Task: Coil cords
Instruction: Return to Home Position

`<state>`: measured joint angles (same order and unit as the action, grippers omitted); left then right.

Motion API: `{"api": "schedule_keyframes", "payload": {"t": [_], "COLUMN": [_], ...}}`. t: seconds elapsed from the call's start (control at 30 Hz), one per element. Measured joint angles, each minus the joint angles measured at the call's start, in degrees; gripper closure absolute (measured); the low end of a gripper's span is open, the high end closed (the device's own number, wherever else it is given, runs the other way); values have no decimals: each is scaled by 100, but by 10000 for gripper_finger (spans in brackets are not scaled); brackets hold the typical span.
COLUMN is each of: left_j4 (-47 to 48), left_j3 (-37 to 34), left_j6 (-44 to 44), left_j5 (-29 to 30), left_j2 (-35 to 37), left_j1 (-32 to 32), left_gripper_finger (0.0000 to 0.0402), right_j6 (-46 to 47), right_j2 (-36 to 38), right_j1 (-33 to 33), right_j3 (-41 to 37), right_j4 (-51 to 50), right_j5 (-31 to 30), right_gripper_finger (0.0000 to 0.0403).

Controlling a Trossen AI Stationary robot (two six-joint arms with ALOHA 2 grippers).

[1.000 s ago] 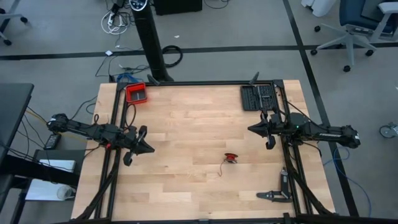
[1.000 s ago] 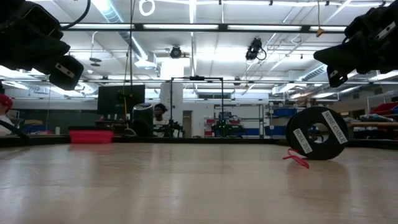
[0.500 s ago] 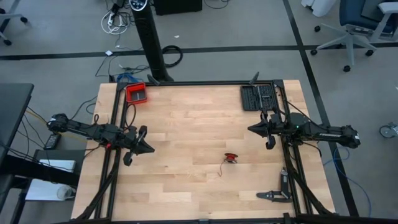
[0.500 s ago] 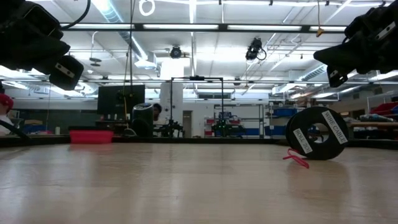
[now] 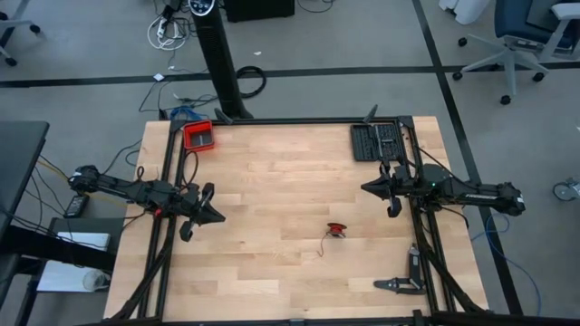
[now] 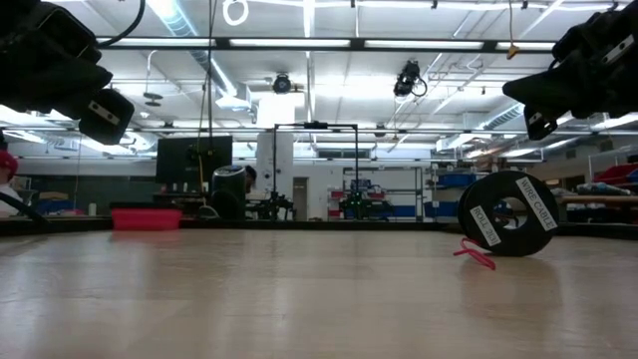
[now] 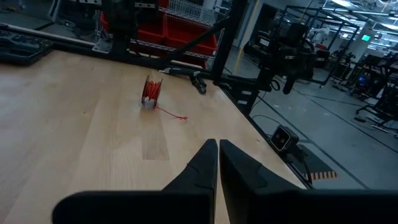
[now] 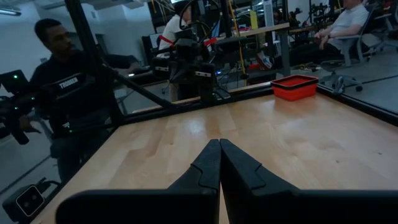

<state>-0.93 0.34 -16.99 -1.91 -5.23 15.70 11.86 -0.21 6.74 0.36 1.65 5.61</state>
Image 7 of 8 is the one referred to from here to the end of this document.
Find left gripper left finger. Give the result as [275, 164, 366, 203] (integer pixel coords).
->
[52, 138, 218, 224]

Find distant black workstation desk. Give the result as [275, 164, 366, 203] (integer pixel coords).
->
[349, 51, 398, 138]

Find black wire spool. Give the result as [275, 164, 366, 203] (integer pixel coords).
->
[141, 74, 164, 110]

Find black clamp tool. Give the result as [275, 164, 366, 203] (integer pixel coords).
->
[159, 66, 208, 95]

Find black screwdriver bit case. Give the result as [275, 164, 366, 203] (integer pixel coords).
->
[0, 29, 56, 67]

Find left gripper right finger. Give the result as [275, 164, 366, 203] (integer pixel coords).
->
[219, 139, 398, 224]

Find thin red wire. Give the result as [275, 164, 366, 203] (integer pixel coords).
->
[142, 79, 189, 121]

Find black table-level camera cable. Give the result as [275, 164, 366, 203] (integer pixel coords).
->
[290, 145, 314, 189]

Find distant red storage bin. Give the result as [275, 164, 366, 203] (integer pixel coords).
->
[164, 14, 219, 57]
[136, 0, 167, 45]

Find small table-level camera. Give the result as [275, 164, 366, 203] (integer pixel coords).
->
[269, 124, 300, 153]

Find red storage bins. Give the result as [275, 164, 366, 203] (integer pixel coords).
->
[130, 0, 218, 62]

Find distant black station frame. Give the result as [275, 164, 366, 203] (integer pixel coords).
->
[278, 4, 361, 88]

